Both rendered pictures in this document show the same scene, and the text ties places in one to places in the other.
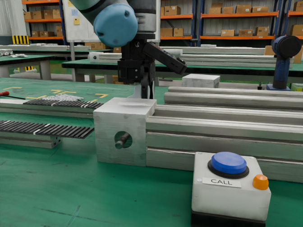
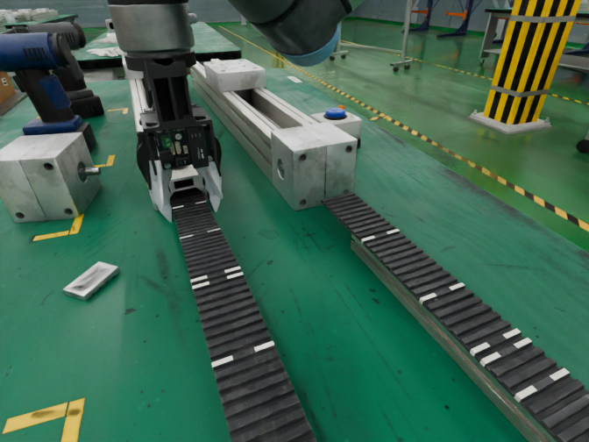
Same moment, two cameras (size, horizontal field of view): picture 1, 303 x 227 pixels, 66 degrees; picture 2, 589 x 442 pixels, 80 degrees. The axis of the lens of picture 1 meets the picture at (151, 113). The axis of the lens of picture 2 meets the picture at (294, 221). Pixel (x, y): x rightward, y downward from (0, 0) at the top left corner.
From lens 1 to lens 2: 0.84 m
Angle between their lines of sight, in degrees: 106
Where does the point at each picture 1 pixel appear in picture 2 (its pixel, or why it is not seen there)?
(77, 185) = (390, 188)
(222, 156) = (336, 110)
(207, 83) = (81, 144)
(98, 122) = (353, 151)
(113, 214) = (386, 166)
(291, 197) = not seen: hidden behind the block
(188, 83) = (66, 162)
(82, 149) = not seen: hidden behind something
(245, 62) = not seen: outside the picture
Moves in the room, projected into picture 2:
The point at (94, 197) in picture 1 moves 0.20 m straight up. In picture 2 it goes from (387, 176) to (405, 49)
